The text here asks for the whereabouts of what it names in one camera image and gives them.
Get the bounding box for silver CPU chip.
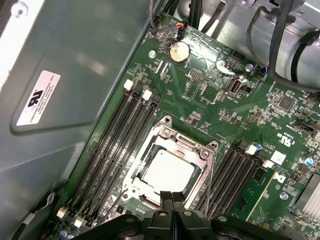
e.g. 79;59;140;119
136;144;205;201

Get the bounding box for silver coin cell battery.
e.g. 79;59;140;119
167;41;191;65

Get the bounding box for black PC case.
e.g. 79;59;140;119
0;0;320;240

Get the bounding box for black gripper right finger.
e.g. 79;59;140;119
172;191;296;240

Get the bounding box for silver metal drive cage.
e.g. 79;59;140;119
249;0;320;51

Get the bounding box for CPU socket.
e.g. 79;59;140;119
119;114;221;217

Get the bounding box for green RAM stick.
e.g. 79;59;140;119
232;163;277;222

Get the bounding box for green motherboard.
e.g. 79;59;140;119
32;11;320;240

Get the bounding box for thin black wire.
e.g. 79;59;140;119
149;0;185;35

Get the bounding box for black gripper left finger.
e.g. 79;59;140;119
98;190;174;240

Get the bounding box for silver finned heatsink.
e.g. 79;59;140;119
294;173;320;217

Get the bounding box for RAM slot white clips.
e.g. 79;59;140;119
207;144;257;216
56;79;135;218
74;89;154;227

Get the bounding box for white label sticker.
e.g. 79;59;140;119
16;69;62;127

